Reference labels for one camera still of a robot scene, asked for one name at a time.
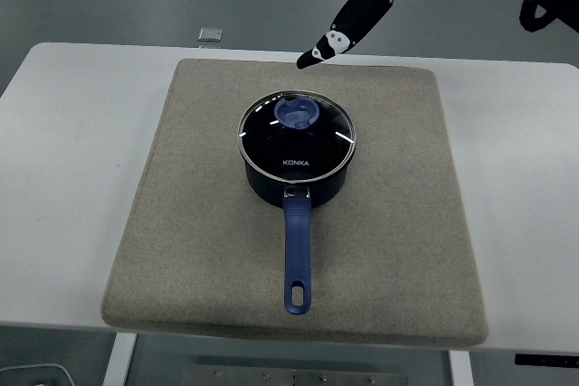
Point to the glass pot lid blue knob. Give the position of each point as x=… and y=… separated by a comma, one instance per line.
x=294, y=151

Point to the small silver floor plate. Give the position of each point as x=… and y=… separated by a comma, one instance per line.
x=210, y=34

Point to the beige fabric mat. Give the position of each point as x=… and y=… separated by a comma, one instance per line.
x=384, y=246

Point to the white table leg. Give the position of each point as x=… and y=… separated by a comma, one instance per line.
x=460, y=370
x=118, y=361

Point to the black label strip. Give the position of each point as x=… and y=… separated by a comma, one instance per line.
x=547, y=359

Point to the grey metal plate with screws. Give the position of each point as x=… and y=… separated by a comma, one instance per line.
x=294, y=377

